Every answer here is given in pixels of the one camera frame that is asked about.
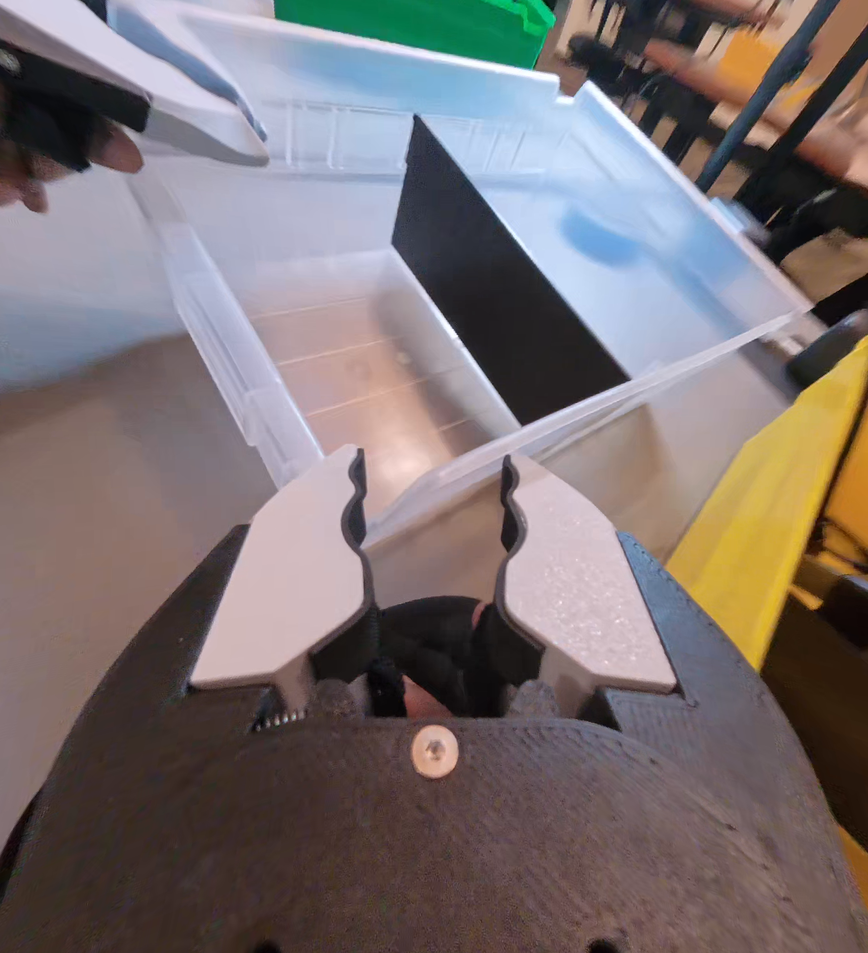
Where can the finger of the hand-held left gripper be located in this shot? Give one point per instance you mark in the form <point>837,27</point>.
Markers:
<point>181,112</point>
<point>203,71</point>

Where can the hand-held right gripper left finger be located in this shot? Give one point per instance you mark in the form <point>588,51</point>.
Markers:
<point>292,581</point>

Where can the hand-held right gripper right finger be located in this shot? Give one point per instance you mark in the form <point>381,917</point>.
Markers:
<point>583,595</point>

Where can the yellow plastic bin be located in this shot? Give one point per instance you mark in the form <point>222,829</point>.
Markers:
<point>762,484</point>

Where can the clear plastic box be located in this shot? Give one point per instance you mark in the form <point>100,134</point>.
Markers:
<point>330,335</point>

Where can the person's left hand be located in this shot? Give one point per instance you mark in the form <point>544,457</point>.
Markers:
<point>114,155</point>

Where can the person's right hand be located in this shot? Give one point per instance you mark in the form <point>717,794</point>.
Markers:
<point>434,633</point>

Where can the green plastic bin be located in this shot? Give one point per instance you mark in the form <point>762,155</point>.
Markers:
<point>404,30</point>

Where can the black box divider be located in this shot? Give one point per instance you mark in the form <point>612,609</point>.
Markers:
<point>493,283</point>

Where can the black cube charger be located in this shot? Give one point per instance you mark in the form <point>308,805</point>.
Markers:
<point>836,346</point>

